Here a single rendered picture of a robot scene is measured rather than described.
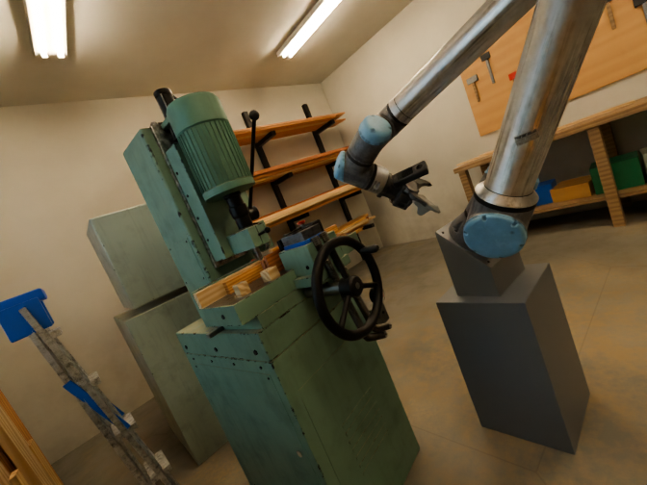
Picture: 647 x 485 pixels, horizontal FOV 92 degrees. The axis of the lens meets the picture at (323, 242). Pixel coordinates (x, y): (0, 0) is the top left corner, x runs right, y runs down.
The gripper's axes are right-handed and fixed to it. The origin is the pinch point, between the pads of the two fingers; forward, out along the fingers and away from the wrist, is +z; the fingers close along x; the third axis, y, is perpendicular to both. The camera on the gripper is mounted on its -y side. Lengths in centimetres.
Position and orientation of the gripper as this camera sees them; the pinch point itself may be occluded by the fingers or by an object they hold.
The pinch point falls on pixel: (437, 196)
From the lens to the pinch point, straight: 114.8
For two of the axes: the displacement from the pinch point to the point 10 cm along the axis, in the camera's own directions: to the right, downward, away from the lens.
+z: 9.3, 2.9, 2.4
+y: -3.8, 6.2, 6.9
